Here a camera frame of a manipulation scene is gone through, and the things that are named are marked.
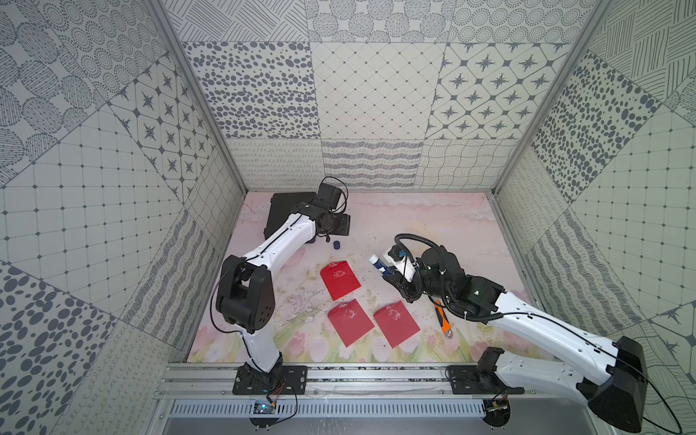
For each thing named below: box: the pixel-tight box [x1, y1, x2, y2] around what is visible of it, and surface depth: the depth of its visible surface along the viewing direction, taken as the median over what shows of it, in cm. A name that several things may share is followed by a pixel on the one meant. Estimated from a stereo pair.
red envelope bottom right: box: [373, 300, 421, 349], surface depth 86 cm
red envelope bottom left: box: [328, 298, 376, 348], surface depth 87 cm
